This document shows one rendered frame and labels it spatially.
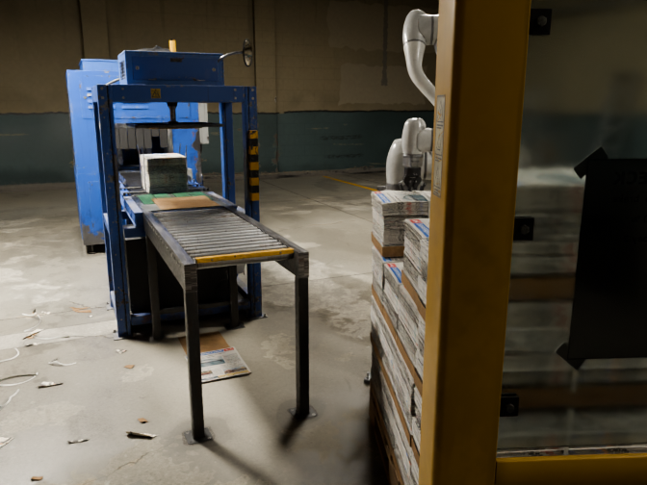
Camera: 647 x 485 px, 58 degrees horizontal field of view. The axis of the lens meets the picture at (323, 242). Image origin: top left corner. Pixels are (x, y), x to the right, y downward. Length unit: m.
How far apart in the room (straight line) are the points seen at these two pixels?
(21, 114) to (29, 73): 0.69
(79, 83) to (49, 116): 5.17
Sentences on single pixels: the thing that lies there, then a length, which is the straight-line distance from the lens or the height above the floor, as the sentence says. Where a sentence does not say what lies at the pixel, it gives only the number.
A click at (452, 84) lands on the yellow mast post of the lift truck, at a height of 1.46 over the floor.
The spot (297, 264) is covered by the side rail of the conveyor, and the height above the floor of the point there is 0.75.
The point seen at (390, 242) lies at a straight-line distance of 2.36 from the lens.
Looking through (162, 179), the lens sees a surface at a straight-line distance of 4.48.
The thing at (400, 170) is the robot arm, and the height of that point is 1.12.
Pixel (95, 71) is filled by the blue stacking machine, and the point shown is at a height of 1.73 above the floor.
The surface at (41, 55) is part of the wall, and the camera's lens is 11.16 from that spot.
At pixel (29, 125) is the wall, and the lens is 11.14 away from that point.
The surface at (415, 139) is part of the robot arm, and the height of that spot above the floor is 1.29.
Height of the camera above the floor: 1.43
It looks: 13 degrees down
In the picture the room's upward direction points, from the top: straight up
